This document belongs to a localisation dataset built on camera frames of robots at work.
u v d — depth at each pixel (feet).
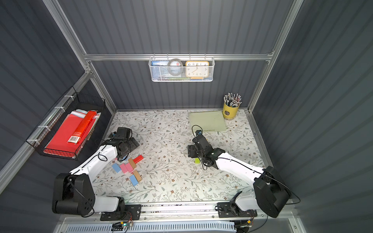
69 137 2.27
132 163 2.98
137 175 2.82
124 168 2.90
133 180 2.76
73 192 2.73
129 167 2.92
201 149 2.08
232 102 3.25
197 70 2.92
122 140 2.27
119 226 2.34
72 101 2.55
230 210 2.19
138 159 3.01
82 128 2.33
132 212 2.42
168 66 2.79
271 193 1.37
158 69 2.91
